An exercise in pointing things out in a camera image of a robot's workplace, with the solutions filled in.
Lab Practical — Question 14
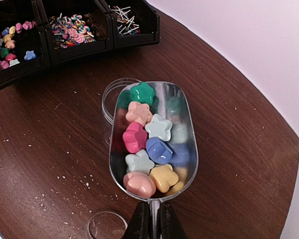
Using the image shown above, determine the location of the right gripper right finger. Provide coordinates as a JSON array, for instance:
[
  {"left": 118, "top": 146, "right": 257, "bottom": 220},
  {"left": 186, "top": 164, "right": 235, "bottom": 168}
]
[{"left": 159, "top": 202, "right": 187, "bottom": 239}]

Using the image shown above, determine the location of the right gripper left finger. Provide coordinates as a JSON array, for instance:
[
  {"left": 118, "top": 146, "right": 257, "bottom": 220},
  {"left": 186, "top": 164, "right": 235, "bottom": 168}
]
[{"left": 123, "top": 202, "right": 150, "bottom": 239}]

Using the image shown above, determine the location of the pink heart candy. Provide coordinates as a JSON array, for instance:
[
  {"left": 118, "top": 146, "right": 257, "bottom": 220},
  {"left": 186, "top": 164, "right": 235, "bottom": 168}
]
[{"left": 123, "top": 172, "right": 156, "bottom": 198}]

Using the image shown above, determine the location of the yellow star candy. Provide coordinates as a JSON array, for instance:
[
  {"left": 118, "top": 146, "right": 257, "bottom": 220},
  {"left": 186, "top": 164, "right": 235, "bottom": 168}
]
[{"left": 149, "top": 164, "right": 179, "bottom": 193}]

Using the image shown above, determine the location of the light teal star candy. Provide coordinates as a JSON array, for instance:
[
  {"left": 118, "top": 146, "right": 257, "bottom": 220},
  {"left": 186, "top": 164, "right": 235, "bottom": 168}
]
[{"left": 125, "top": 149, "right": 155, "bottom": 175}]

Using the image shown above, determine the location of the magenta star candy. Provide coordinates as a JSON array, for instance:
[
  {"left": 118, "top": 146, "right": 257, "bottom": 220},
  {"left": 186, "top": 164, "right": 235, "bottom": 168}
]
[{"left": 123, "top": 122, "right": 148, "bottom": 153}]

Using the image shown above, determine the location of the pale blue star candy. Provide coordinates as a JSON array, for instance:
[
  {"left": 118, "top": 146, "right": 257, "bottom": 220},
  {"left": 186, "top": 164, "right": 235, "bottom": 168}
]
[{"left": 145, "top": 114, "right": 172, "bottom": 141}]

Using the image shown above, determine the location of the peach star candy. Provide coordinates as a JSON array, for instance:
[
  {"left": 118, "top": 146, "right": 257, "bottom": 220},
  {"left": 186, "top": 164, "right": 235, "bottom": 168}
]
[{"left": 126, "top": 101, "right": 152, "bottom": 126}]

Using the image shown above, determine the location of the green star candy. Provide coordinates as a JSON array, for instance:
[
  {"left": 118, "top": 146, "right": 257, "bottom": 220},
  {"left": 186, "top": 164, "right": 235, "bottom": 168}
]
[{"left": 130, "top": 82, "right": 155, "bottom": 106}]

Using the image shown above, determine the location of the clear plastic jar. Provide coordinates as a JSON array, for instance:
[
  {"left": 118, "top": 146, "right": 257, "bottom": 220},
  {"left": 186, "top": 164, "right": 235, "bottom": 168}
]
[{"left": 101, "top": 78, "right": 141, "bottom": 146}]

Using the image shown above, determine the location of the black three-compartment candy bin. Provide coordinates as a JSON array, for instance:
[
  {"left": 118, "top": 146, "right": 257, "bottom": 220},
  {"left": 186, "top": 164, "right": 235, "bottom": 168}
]
[{"left": 0, "top": 0, "right": 160, "bottom": 90}]

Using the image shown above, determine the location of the clear plastic jar lid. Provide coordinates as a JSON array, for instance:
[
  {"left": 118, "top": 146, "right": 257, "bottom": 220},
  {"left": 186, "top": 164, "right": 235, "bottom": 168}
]
[{"left": 86, "top": 211, "right": 128, "bottom": 239}]

